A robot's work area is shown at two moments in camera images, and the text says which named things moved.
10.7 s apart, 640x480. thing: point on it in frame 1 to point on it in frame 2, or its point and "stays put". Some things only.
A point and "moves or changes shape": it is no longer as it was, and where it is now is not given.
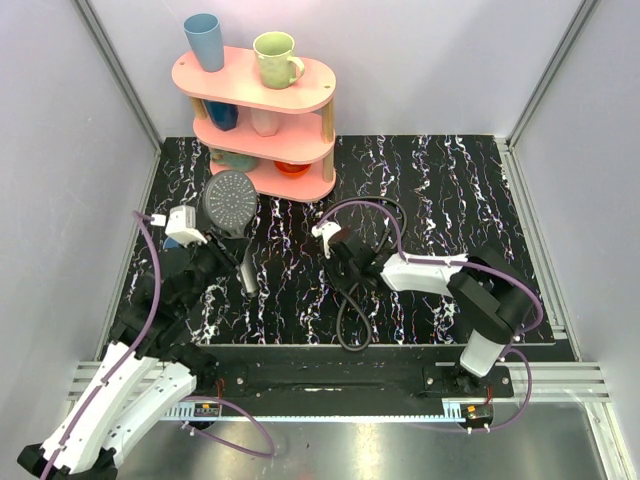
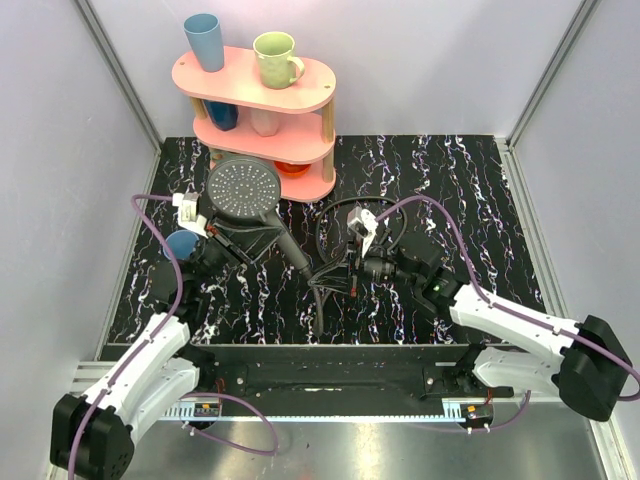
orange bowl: x=291 y=170 stays put
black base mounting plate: x=346 y=373 stays put
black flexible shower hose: x=355 y=286 to x=320 y=322
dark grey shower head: x=229 y=204 moves or changes shape
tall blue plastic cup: x=205 y=33 stays put
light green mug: x=279 y=68 stays put
